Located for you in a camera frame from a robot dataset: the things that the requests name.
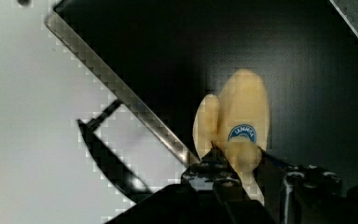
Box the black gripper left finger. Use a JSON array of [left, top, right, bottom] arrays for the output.
[[105, 147, 275, 224]]

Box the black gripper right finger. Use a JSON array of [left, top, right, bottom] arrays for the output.
[[255, 151, 358, 224]]

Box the yellow toy banana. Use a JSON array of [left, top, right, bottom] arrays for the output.
[[193, 69, 270, 203]]

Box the black toaster oven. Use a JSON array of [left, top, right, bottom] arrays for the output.
[[45, 0, 358, 188]]

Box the black oven door handle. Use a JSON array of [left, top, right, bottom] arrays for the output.
[[76, 99, 153, 203]]

